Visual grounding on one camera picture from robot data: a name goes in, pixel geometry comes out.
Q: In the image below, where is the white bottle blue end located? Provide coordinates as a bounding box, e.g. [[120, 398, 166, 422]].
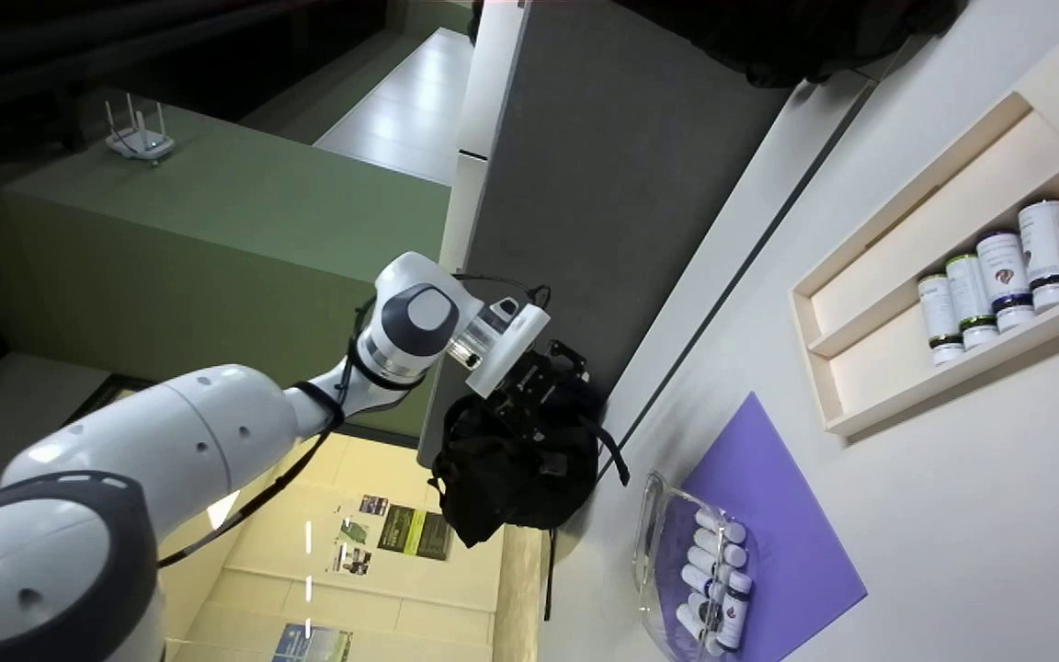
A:
[[677, 568, 757, 618]]

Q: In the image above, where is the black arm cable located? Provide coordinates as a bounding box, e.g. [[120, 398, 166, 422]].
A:
[[154, 345, 368, 571]]

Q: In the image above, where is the white desk surface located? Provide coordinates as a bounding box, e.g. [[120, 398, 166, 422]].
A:
[[311, 25, 482, 193]]

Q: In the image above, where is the small dark poster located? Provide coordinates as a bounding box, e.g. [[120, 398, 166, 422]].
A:
[[416, 511, 455, 568], [376, 506, 420, 556], [329, 540, 379, 579]]

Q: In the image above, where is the gray partition panel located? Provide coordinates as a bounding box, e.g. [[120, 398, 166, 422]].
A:
[[416, 0, 801, 473]]

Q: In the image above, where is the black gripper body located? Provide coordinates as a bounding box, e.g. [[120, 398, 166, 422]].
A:
[[495, 345, 599, 453]]

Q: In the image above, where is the large white bottle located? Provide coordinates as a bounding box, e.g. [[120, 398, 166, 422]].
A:
[[1013, 194, 1059, 316]]

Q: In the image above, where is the white bottle black end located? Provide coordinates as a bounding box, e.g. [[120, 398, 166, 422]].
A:
[[680, 550, 757, 598]]

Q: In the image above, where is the white bottle green band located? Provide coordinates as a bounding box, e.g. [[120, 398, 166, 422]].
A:
[[674, 590, 752, 642]]

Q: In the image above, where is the black backpack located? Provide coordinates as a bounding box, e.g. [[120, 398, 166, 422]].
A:
[[426, 352, 633, 552]]

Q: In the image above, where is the black bag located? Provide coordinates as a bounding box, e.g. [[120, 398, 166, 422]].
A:
[[614, 0, 974, 91]]

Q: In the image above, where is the white bottle dark blue label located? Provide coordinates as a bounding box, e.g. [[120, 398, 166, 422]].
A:
[[974, 229, 1039, 340]]

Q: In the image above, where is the green cabinet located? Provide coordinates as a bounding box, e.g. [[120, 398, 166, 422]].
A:
[[0, 102, 455, 443]]

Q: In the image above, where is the small white bottle yellow band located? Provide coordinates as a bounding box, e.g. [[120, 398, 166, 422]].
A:
[[674, 606, 751, 656]]

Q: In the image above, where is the purple mat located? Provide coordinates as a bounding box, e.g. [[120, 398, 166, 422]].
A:
[[648, 389, 872, 662]]

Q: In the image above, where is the bag of white bottles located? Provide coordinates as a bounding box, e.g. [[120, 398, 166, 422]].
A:
[[633, 473, 766, 662]]

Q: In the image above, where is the white wifi router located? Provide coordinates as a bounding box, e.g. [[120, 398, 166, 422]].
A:
[[99, 91, 178, 171]]

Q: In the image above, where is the wooden shelf tray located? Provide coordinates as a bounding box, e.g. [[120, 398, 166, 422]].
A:
[[788, 39, 1059, 447]]

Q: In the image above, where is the blue poster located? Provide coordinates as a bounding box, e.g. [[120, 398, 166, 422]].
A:
[[268, 621, 357, 662]]

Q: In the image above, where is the slim white bottle green lid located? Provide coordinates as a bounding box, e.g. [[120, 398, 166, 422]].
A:
[[942, 252, 1002, 352], [916, 268, 971, 368]]

